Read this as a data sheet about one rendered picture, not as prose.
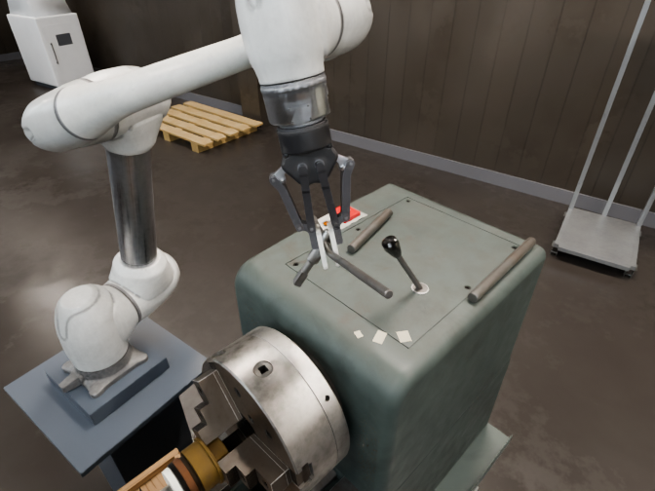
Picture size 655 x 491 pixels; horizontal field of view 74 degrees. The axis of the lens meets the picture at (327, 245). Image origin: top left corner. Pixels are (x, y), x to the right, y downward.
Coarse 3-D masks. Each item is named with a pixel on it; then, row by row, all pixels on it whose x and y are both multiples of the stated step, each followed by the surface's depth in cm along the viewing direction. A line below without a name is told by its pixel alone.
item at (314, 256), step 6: (324, 234) 73; (324, 240) 73; (312, 252) 74; (318, 252) 73; (312, 258) 74; (318, 258) 74; (306, 264) 75; (312, 264) 75; (300, 270) 76; (306, 270) 75; (300, 276) 75; (306, 276) 75; (294, 282) 76; (300, 282) 76
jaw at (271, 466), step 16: (240, 448) 78; (256, 448) 78; (224, 464) 76; (240, 464) 75; (256, 464) 75; (272, 464) 75; (256, 480) 76; (272, 480) 72; (288, 480) 74; (304, 480) 75
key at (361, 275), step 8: (328, 248) 70; (328, 256) 69; (336, 256) 67; (344, 264) 63; (352, 264) 62; (352, 272) 61; (360, 272) 59; (368, 280) 56; (376, 288) 54; (384, 288) 53; (384, 296) 52
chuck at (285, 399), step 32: (224, 352) 82; (256, 352) 80; (256, 384) 74; (288, 384) 75; (256, 416) 75; (288, 416) 73; (320, 416) 75; (288, 448) 71; (320, 448) 75; (320, 480) 81
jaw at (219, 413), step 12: (216, 372) 81; (204, 384) 79; (216, 384) 81; (204, 396) 80; (216, 396) 80; (228, 396) 81; (204, 408) 79; (216, 408) 80; (228, 408) 81; (204, 420) 79; (216, 420) 79; (228, 420) 80; (204, 432) 78; (216, 432) 79
